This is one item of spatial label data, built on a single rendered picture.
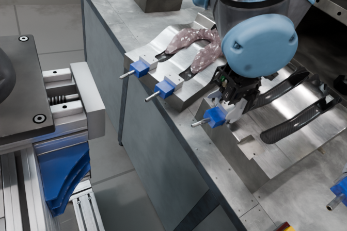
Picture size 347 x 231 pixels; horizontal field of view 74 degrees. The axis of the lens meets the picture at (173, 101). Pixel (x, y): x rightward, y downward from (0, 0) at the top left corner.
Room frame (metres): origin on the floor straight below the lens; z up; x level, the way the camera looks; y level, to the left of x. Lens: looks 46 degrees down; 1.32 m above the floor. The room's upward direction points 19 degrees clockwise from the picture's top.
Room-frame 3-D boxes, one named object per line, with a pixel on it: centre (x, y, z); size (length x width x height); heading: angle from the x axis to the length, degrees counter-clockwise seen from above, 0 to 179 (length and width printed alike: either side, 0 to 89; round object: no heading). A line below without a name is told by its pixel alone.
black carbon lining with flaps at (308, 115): (0.55, -0.33, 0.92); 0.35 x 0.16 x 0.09; 135
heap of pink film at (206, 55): (0.74, -0.04, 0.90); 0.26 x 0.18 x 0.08; 152
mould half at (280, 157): (0.56, -0.34, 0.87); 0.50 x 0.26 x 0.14; 135
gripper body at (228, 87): (0.42, -0.12, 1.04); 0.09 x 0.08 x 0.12; 135
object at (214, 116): (0.41, -0.11, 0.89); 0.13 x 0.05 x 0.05; 135
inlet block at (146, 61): (0.53, 0.14, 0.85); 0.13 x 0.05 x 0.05; 152
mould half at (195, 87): (0.75, -0.03, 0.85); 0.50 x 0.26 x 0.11; 152
